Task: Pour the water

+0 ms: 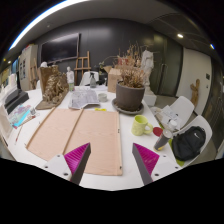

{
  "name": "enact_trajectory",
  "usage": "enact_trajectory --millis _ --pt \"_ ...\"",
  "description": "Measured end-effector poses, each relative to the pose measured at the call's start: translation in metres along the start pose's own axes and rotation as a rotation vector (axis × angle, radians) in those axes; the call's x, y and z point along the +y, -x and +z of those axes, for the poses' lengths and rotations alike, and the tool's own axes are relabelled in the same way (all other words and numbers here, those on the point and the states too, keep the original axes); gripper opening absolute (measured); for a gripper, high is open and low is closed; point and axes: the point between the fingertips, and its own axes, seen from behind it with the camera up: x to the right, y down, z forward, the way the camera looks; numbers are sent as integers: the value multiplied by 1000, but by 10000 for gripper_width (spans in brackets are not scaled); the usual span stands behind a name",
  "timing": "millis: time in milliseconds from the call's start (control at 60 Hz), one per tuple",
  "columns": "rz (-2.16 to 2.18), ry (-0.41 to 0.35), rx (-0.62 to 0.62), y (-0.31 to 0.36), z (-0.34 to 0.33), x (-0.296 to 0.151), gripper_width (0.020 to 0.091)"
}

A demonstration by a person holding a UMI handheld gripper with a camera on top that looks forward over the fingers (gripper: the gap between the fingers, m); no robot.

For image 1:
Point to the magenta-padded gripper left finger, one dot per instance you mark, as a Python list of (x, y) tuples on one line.
[(56, 165)]

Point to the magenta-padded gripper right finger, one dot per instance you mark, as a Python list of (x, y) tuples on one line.
[(165, 165)]

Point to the clear drink bottle white cap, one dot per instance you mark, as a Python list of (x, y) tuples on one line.
[(162, 140)]

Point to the green seat cushion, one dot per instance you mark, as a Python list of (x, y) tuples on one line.
[(180, 162)]

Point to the black backpack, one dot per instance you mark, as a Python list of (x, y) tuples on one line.
[(188, 143)]

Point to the flat round red coaster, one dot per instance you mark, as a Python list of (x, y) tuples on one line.
[(157, 131)]

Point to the light wooden board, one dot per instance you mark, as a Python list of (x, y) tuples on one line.
[(93, 140)]

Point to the yellow-green mug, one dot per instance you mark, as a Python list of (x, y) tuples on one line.
[(138, 126)]

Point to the stack of papers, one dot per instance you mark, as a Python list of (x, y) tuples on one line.
[(166, 116)]

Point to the white chair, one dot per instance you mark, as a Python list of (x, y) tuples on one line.
[(183, 106), (85, 78), (203, 121)]

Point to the grey plant saucer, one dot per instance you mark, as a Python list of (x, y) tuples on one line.
[(133, 112)]

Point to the colourful book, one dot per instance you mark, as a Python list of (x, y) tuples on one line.
[(20, 115)]

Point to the small yellow tag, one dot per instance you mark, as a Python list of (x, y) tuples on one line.
[(100, 109)]

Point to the open printed booklet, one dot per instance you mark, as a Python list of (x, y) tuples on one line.
[(83, 98)]

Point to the brown relief sculpture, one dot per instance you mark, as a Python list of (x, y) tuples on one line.
[(55, 88)]

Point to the dried plant in brown pot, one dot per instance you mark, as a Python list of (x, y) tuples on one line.
[(129, 96)]

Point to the black boxes stack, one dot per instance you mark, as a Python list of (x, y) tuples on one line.
[(15, 98)]

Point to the wooden figure sculpture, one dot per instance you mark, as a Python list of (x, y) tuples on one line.
[(195, 91)]

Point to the small white cup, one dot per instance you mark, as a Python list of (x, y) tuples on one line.
[(102, 97)]

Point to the small white figurine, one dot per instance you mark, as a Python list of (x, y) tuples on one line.
[(70, 76), (43, 64)]

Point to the grey spray bottle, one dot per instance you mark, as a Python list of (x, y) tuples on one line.
[(93, 82)]

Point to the wooden easel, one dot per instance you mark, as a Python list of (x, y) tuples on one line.
[(82, 69)]

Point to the white cabinet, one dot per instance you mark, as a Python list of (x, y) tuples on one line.
[(26, 65)]

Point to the round ceiling lamp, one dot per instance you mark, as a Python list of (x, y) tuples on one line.
[(180, 35), (212, 46)]

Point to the long ceiling light strip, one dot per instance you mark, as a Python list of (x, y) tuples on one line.
[(36, 21)]

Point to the white headless statue on pedestal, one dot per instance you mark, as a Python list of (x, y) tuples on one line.
[(147, 65)]

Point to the black wall screen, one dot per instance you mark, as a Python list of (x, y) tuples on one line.
[(60, 48)]

